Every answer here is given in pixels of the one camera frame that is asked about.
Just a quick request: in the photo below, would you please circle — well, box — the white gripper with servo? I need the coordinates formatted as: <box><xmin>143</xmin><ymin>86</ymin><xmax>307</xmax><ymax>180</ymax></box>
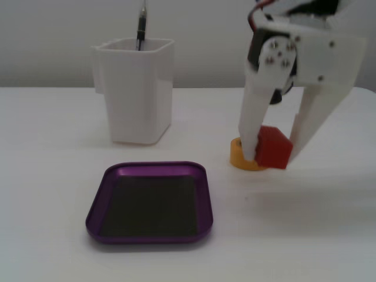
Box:
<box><xmin>239</xmin><ymin>0</ymin><xmax>368</xmax><ymax>163</ymax></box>

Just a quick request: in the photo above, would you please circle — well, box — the purple metal tray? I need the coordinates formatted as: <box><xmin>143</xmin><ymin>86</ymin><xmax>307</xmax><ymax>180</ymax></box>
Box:
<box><xmin>85</xmin><ymin>160</ymin><xmax>214</xmax><ymax>244</ymax></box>

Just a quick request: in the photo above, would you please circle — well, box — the white plastic container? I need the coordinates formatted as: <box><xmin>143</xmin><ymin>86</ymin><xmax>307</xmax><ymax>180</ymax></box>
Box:
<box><xmin>90</xmin><ymin>37</ymin><xmax>176</xmax><ymax>145</ymax></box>

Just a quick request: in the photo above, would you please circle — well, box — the black pen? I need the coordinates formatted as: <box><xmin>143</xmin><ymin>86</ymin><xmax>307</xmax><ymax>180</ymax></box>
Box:
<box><xmin>135</xmin><ymin>0</ymin><xmax>147</xmax><ymax>51</ymax></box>

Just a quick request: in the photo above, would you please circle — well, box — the red and black cable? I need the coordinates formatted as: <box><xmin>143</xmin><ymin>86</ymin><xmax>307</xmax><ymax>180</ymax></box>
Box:
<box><xmin>247</xmin><ymin>0</ymin><xmax>283</xmax><ymax>32</ymax></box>

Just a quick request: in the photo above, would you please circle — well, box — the red cube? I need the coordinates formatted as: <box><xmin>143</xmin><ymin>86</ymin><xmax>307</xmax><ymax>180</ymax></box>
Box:
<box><xmin>254</xmin><ymin>125</ymin><xmax>294</xmax><ymax>170</ymax></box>

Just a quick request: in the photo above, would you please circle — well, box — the yellow tape roll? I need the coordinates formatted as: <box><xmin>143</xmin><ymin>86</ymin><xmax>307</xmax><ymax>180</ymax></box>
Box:
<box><xmin>229</xmin><ymin>137</ymin><xmax>268</xmax><ymax>172</ymax></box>

